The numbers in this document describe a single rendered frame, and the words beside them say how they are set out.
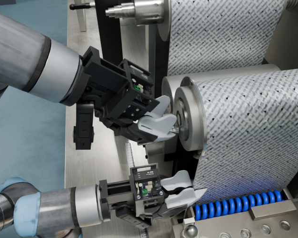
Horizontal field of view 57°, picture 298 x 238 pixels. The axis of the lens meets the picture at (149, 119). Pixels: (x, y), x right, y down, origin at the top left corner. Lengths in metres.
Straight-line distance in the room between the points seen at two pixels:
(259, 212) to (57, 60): 0.51
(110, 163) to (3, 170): 1.36
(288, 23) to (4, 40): 0.65
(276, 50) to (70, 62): 0.61
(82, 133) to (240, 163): 0.30
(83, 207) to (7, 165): 1.65
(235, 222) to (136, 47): 0.90
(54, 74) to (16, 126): 2.02
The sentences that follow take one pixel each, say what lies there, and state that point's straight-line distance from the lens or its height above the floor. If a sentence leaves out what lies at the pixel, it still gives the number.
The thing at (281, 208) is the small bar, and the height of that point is 1.05.
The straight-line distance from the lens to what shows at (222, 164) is 0.53.
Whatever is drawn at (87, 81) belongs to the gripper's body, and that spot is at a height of 1.38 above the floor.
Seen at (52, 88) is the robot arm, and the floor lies 1.39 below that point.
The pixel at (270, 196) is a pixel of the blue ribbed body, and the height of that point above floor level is 1.04.
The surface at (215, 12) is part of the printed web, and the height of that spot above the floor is 1.35.
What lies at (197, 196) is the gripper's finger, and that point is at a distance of 0.58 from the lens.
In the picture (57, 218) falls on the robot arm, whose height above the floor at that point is 1.14.
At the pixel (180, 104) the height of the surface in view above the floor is 1.29.
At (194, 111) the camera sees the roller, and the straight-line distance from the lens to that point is 0.44.
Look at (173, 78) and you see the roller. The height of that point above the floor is 1.23.
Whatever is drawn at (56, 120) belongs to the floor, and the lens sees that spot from 2.30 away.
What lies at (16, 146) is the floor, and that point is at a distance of 2.23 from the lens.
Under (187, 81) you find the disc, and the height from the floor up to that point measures 1.31.
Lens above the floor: 1.61
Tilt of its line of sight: 48 degrees down
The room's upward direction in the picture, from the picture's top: straight up
